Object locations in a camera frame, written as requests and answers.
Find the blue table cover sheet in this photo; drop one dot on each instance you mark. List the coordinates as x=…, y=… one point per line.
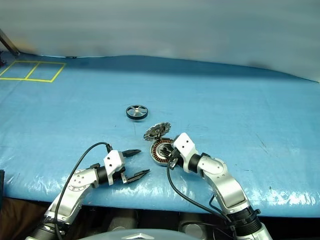
x=225, y=105

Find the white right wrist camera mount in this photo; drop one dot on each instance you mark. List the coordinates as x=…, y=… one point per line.
x=186, y=145

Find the dark rounded housing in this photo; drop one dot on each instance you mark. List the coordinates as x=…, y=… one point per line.
x=195, y=228
x=122, y=223

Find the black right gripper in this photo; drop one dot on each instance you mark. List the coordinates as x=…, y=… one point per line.
x=177, y=162

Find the round metal motor lid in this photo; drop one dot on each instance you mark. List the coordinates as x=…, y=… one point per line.
x=157, y=130

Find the slanted metal strut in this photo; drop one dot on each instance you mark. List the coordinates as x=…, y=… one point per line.
x=10, y=42

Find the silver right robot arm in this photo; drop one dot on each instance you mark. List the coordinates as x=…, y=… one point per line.
x=225, y=180

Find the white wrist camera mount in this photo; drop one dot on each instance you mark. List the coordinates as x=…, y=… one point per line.
x=186, y=145
x=112, y=160

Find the round grey motor housing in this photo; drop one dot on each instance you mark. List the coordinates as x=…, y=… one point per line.
x=156, y=153

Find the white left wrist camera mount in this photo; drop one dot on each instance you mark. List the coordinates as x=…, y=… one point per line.
x=112, y=160

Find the small black clip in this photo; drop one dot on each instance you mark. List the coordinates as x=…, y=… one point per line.
x=71, y=57

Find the black flat object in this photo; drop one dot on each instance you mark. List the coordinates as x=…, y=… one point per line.
x=1, y=183

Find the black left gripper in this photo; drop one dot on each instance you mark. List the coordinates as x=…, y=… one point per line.
x=119, y=178

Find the yellow tape grid marking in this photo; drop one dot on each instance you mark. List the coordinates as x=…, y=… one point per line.
x=27, y=79

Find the silver robot torso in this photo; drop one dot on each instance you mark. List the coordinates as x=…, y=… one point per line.
x=140, y=236

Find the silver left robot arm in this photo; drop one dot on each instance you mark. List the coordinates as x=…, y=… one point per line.
x=80, y=182

